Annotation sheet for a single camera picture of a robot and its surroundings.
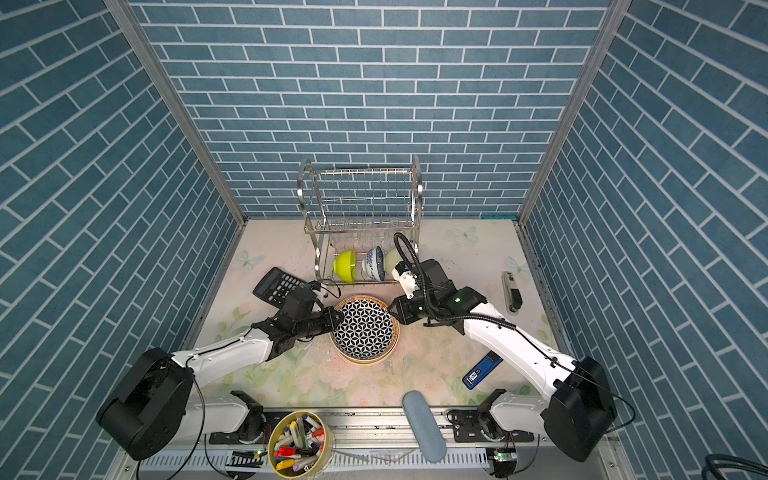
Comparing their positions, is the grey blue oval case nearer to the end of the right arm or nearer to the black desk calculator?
the end of the right arm

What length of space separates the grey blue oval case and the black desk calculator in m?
0.50

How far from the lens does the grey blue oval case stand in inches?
27.8

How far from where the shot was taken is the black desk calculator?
98 centimetres
